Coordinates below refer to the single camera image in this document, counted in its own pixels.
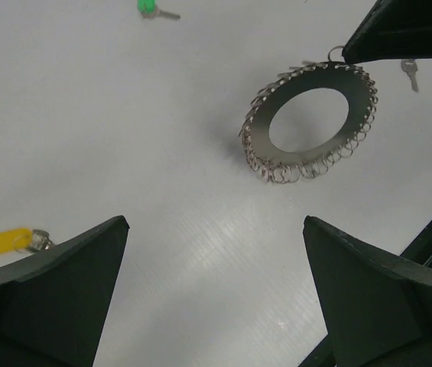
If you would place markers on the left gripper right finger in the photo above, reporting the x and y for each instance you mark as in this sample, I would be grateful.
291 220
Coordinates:
384 302

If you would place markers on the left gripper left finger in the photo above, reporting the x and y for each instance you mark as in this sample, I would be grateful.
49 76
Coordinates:
53 305

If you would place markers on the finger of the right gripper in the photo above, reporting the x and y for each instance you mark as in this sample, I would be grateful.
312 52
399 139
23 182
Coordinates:
392 30

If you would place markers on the key with solid blue tag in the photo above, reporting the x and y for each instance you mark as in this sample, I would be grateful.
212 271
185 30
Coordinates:
409 66

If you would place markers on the metal disc keyring holder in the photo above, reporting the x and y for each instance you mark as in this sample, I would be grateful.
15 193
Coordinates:
307 120

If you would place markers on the key with yellow tag lower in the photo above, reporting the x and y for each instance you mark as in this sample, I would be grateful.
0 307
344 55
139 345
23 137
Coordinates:
25 240

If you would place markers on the key with green tag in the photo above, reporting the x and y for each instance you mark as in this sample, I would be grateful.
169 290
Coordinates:
150 10

